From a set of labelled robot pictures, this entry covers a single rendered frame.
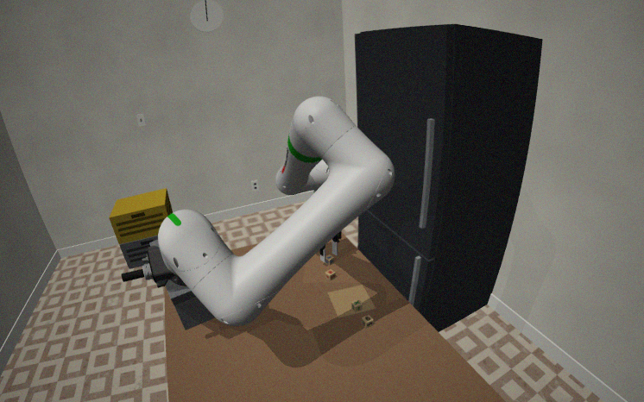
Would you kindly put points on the beige flat mat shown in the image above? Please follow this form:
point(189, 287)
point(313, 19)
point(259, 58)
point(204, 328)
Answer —
point(341, 301)

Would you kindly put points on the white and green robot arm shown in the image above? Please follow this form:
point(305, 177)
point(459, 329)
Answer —
point(349, 174)

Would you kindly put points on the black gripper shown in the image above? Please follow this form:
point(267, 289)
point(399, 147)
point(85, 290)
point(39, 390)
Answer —
point(335, 241)

